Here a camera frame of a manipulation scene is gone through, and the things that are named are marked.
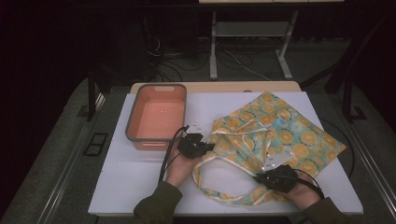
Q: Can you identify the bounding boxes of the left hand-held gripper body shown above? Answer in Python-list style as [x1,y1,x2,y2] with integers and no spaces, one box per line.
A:
[177,122,209,160]

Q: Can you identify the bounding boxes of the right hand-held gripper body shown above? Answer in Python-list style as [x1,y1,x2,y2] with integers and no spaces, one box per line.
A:
[261,151,301,192]

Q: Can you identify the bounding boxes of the orange print cloth tote bag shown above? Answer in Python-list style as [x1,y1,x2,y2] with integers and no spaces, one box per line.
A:
[191,91,347,207]

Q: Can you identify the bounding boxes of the orange plastic bin grey rim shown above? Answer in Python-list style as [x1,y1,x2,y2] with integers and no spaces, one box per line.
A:
[124,83,188,152]

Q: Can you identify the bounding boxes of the wooden table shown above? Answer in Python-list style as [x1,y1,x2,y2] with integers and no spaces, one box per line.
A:
[129,80,303,94]

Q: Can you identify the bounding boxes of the white board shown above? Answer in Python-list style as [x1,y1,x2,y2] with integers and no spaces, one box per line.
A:
[87,91,364,217]

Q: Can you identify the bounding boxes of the grey metal stand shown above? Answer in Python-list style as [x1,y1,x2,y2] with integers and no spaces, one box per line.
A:
[208,10,300,81]

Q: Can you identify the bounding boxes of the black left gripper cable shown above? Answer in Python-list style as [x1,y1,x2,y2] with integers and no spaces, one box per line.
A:
[158,125,191,184]

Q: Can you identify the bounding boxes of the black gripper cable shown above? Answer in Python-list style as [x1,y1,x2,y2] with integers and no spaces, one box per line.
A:
[291,118,356,201]
[158,125,191,184]

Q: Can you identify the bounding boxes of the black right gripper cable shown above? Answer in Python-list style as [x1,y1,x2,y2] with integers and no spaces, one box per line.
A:
[291,118,356,201]

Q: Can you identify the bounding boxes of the black floor cables bundle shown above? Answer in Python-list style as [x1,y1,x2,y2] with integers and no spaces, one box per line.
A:
[144,17,213,83]

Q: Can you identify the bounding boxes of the white floor cable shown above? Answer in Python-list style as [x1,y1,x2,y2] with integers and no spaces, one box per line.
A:
[223,49,273,81]

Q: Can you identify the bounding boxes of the aluminium floor rail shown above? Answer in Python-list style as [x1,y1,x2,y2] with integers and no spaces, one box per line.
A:
[341,118,396,216]
[36,92,107,224]

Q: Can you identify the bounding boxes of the black post stand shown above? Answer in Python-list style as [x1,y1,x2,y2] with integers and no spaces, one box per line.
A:
[341,69,369,123]
[86,66,98,122]

